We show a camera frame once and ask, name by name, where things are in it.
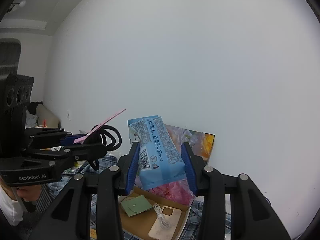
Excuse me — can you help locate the black hair ties pink card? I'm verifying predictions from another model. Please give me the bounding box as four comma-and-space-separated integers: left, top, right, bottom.
73, 108, 126, 170

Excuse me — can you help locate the green snap pouch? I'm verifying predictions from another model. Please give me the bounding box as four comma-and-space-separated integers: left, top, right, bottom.
120, 195, 152, 217

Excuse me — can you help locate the white charging cable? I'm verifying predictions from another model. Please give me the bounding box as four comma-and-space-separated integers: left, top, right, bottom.
152, 203, 171, 230

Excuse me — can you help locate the beige phone case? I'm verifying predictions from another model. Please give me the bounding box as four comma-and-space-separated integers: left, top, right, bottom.
148, 204, 182, 240

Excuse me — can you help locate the blue tissue packet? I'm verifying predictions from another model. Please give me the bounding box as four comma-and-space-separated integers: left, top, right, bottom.
127, 115, 185, 190

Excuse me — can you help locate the gold blue cigarette pack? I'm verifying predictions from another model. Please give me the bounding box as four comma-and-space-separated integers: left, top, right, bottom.
90, 228, 97, 240

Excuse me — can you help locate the tan round vented pad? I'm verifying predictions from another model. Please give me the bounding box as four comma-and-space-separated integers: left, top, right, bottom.
121, 196, 135, 205

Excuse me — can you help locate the person left hand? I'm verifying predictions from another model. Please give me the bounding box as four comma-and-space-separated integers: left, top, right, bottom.
16, 185, 42, 202

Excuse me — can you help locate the blue plaid shirt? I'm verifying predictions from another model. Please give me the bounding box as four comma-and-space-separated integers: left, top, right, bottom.
44, 154, 233, 240

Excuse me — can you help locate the black white striped cloth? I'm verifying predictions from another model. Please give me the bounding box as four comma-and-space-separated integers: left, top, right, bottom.
35, 185, 54, 213

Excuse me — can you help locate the cardboard box with floral lid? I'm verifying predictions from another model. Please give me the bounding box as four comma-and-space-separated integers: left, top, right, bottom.
117, 124, 216, 240

